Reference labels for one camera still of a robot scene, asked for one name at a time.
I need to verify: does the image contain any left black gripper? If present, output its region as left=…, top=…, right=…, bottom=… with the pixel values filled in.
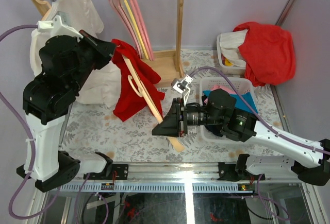
left=67, top=28, right=115, bottom=92

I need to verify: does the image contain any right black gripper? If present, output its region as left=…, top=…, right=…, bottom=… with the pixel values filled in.
left=152, top=98, right=224, bottom=137

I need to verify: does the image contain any red t shirt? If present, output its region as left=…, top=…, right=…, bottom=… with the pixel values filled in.
left=111, top=39, right=165, bottom=122

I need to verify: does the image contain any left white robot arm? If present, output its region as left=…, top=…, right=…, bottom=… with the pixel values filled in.
left=17, top=30, right=116, bottom=192

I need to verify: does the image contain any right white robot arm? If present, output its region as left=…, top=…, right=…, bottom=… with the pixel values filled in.
left=152, top=89, right=329, bottom=186

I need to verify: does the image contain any white t shirt on hanger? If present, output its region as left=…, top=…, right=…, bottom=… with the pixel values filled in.
left=29, top=0, right=123, bottom=108

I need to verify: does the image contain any yellow hanger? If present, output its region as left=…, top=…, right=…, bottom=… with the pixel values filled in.
left=119, top=0, right=149, bottom=59

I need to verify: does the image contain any pink hanger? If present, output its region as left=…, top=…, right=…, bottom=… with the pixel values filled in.
left=108, top=0, right=143, bottom=57
left=129, top=0, right=155, bottom=61

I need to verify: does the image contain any wooden clothes rack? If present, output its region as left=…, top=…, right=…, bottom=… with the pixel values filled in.
left=23, top=0, right=186, bottom=89

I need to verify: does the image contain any floral table cloth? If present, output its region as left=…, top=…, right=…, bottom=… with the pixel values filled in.
left=62, top=50, right=283, bottom=163

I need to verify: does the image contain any rear white basket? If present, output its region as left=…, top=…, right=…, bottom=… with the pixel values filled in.
left=217, top=34, right=245, bottom=76

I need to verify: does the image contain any white laundry basket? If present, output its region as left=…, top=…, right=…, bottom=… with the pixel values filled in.
left=199, top=77, right=258, bottom=144

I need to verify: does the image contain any white garment in rear basket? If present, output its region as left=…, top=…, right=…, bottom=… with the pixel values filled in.
left=219, top=29, right=248, bottom=68

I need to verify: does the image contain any red garment on rear basket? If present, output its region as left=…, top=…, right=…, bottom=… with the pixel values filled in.
left=233, top=22, right=296, bottom=87

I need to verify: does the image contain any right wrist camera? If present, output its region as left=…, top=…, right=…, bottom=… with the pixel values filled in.
left=171, top=75, right=193, bottom=106

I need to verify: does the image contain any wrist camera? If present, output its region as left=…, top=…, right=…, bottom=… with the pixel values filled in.
left=171, top=75, right=193, bottom=106
left=37, top=11, right=83, bottom=39

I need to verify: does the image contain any aluminium rail frame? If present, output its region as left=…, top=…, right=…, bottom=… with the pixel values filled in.
left=29, top=156, right=325, bottom=223

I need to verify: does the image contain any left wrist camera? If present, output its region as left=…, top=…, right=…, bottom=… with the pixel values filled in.
left=37, top=11, right=83, bottom=39

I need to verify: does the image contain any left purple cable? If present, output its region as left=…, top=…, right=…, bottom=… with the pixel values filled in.
left=0, top=24, right=61, bottom=220

